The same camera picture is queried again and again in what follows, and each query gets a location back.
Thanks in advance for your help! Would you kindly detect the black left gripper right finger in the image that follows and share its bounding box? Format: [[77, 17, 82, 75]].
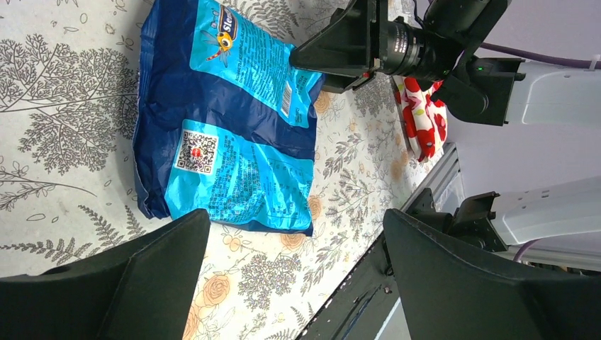
[[383, 209, 600, 339]]

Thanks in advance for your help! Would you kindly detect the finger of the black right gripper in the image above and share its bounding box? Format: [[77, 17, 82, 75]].
[[322, 72, 376, 94], [289, 0, 378, 77]]

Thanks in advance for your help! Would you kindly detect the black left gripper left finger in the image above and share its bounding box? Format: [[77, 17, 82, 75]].
[[1, 209, 210, 339]]

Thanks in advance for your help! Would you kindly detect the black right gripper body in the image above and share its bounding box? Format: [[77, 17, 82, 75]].
[[371, 1, 510, 84]]

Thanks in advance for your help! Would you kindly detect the blue candy bag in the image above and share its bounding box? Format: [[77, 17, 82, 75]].
[[133, 1, 325, 236]]

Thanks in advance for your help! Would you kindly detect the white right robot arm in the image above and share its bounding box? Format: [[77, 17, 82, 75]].
[[289, 1, 600, 252]]

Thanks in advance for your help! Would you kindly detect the red floral cloth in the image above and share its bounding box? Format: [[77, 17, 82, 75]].
[[392, 76, 448, 162]]

